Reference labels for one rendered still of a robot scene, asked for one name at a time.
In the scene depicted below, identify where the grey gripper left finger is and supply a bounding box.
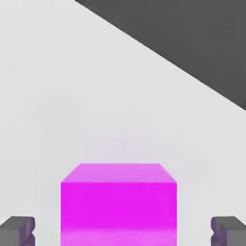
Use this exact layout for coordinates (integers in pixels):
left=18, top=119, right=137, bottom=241
left=0, top=216, right=36, bottom=246

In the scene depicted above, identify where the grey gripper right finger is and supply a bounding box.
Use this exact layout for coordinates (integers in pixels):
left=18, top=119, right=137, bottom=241
left=210, top=216, right=246, bottom=246

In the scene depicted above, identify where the small magenta cube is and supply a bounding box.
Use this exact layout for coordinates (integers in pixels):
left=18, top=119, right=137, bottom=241
left=60, top=163, right=178, bottom=246

